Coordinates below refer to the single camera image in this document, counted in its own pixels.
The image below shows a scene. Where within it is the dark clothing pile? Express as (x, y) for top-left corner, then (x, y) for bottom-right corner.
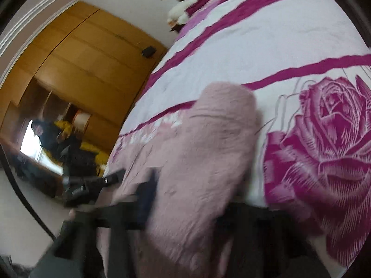
(32, 119), (99, 177)

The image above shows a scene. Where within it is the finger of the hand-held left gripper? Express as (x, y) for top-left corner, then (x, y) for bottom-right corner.
(103, 168), (126, 186)

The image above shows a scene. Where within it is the yellow cloth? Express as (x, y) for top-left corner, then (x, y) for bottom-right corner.
(55, 120), (109, 170)

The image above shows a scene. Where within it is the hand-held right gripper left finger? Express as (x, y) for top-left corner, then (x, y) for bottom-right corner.
(29, 168), (159, 278)

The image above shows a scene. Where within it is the white and orange box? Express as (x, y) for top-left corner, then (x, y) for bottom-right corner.
(72, 110), (92, 129)

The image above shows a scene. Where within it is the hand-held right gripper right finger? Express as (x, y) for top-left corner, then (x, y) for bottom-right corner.
(216, 201), (331, 278)

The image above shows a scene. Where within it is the floral striped magenta blanket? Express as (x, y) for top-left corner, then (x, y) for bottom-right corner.
(103, 0), (371, 270)

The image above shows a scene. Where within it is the pink knitted sweater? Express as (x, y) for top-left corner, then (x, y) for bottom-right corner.
(97, 82), (263, 278)

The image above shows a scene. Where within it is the wooden wardrobe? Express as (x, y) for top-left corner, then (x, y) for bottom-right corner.
(0, 0), (168, 197)

